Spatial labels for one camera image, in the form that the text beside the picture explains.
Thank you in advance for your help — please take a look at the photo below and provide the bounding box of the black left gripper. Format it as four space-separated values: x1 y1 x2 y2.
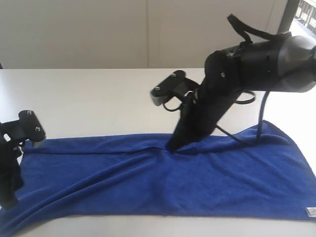
0 121 24 210

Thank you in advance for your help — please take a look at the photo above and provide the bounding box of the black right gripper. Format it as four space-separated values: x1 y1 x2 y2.
165 81 240 154

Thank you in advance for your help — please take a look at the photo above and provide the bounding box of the blue microfibre towel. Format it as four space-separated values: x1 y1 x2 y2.
0 121 316 237

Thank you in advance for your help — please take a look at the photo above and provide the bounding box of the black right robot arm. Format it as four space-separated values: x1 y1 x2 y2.
166 36 316 153

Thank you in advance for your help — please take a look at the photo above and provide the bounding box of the white towel label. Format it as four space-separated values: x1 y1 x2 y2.
306 207 316 218

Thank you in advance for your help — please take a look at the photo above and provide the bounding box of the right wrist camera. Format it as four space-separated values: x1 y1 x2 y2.
150 70 199 106

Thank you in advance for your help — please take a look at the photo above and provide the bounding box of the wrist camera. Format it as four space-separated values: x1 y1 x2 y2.
18 110 46 148
150 70 199 106

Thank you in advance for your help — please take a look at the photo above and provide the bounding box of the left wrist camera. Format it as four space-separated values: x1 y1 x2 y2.
18 110 46 148

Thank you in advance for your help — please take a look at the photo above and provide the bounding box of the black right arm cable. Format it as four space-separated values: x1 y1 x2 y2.
214 13 272 149

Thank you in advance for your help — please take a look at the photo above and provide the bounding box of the dark window frame post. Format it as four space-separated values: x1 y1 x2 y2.
277 0 300 33

